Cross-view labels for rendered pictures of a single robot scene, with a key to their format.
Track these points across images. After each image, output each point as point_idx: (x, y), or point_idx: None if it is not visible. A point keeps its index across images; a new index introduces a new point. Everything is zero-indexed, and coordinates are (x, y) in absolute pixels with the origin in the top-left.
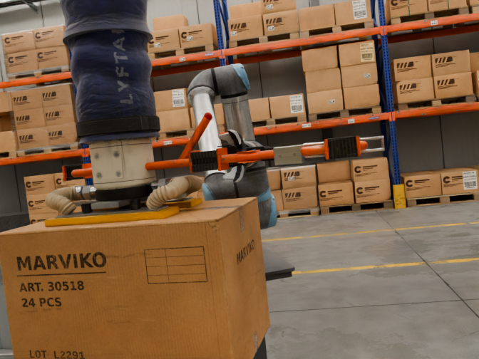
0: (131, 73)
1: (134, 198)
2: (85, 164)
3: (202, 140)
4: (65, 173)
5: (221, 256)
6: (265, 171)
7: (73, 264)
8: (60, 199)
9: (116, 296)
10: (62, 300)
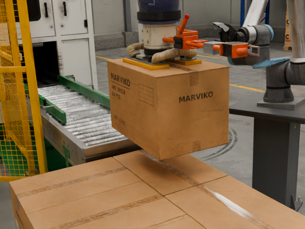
0: None
1: None
2: None
3: (245, 18)
4: None
5: (157, 95)
6: (265, 47)
7: (122, 82)
8: (130, 49)
9: (132, 101)
10: (120, 96)
